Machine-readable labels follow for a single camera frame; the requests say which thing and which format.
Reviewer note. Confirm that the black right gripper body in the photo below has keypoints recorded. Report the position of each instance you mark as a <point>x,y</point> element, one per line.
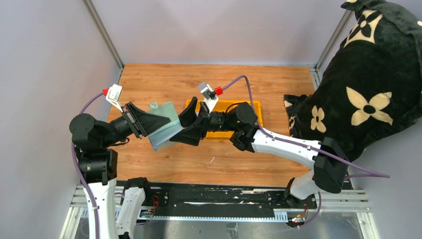
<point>203,120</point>

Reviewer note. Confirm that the yellow plastic bin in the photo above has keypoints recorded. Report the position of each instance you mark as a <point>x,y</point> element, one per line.
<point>198,107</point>
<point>255,106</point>
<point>221,106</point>

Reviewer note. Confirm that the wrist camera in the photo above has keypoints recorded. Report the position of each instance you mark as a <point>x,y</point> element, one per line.
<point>112,95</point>
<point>210,97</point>

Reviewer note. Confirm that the yellow plastic bin right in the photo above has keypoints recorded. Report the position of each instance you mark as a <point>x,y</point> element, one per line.
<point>255,106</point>

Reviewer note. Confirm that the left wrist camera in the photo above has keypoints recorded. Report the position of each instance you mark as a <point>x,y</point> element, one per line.
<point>112,95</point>

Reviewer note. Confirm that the yellow plastic bin middle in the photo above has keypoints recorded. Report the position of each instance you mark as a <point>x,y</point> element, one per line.
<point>221,106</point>

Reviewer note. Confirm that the black flower pattern blanket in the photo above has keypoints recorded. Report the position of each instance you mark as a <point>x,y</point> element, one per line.
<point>372,87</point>

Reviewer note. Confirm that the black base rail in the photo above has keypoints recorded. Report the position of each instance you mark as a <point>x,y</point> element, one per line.
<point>220,201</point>

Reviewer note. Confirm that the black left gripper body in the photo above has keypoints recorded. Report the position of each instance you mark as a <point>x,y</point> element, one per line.
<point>134,119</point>

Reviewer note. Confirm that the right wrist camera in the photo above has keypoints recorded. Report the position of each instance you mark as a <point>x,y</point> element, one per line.
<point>210,97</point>

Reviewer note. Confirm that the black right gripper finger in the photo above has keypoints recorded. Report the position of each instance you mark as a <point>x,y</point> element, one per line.
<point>189,135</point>
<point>188,116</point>

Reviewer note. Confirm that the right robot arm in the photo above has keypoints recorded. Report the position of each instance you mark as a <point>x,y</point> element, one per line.
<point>325,160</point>

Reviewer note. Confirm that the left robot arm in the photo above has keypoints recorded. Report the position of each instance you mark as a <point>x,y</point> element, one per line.
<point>96,164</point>

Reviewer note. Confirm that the yellow plastic bin left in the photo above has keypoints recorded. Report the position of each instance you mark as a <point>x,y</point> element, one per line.
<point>198,107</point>

